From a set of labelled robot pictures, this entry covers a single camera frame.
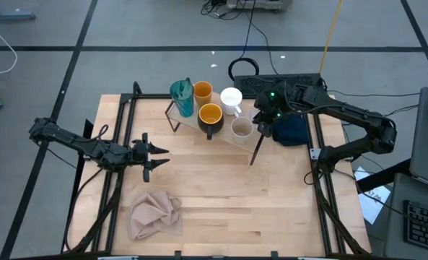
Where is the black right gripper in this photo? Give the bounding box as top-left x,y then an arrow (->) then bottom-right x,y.
253,82 -> 289,138

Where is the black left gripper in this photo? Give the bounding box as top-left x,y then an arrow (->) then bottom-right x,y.
131,132 -> 170,183

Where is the navy blue cloth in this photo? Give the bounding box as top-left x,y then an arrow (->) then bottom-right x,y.
271,113 -> 310,147

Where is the beige cup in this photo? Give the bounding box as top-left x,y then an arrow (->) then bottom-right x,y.
230,116 -> 255,146

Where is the white mug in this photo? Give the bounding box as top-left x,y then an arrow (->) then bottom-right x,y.
219,87 -> 244,118

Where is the pink cloth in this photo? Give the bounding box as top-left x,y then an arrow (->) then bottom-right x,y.
128,190 -> 183,241

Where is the black mug with yellow inside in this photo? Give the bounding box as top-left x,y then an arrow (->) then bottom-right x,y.
196,103 -> 225,141

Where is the teal tumbler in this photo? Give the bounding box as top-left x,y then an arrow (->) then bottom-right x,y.
169,79 -> 195,118

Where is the orange cup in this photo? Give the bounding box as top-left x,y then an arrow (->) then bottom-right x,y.
193,80 -> 214,108

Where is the wooden shelf with black legs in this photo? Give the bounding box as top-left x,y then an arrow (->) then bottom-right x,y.
165,77 -> 276,168

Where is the black vented box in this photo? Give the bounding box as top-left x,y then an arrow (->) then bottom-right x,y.
233,73 -> 325,97

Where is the grey equipment cart base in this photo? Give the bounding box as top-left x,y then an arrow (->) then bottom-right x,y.
226,0 -> 294,14

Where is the white paper sheet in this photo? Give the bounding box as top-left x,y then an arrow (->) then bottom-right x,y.
354,166 -> 391,225

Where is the black keyboard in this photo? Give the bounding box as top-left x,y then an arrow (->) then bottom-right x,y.
403,200 -> 428,256

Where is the grey metal table foot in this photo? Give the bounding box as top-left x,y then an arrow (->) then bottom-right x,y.
0,0 -> 36,22

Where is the coiled black cable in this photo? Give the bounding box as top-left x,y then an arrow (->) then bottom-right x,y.
227,0 -> 260,81

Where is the thin black floor cable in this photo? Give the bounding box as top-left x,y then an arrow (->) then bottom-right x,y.
249,21 -> 280,76

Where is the yellow cable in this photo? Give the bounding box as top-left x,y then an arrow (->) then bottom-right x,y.
318,0 -> 344,77

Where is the white cable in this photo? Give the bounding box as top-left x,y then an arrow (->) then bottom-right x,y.
0,10 -> 19,77

